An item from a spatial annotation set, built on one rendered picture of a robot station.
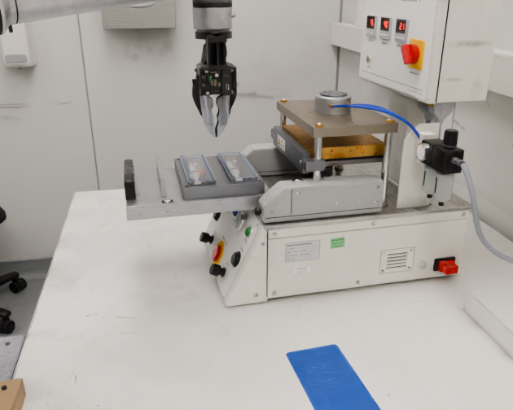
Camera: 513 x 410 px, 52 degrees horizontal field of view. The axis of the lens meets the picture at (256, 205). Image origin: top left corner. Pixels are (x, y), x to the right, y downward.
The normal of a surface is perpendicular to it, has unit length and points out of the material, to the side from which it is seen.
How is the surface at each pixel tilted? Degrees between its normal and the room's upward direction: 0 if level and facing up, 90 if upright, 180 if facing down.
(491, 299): 0
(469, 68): 90
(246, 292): 90
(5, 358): 0
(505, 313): 0
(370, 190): 90
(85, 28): 90
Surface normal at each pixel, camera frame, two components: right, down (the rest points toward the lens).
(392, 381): 0.00, -0.92
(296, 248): 0.23, 0.37
